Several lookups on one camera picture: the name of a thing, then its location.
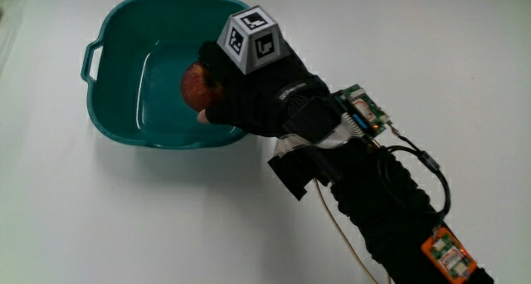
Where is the person's right hand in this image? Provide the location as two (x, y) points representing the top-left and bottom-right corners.
(197, 5), (333, 138)

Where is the red apple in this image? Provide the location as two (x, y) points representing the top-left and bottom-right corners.
(180, 61), (226, 113)

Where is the teal plastic basin plate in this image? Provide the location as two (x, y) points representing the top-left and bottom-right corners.
(80, 0), (252, 150)

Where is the person's right forearm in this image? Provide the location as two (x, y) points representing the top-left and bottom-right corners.
(267, 93), (495, 284)

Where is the green circuit board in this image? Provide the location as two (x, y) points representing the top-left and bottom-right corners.
(334, 83), (393, 142)

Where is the orange circuit board module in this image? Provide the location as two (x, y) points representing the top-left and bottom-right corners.
(420, 227), (479, 284)

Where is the thin tan wire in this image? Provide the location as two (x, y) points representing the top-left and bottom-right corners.
(314, 179), (382, 284)

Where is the black cable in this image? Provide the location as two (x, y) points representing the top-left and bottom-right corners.
(376, 125), (452, 221)

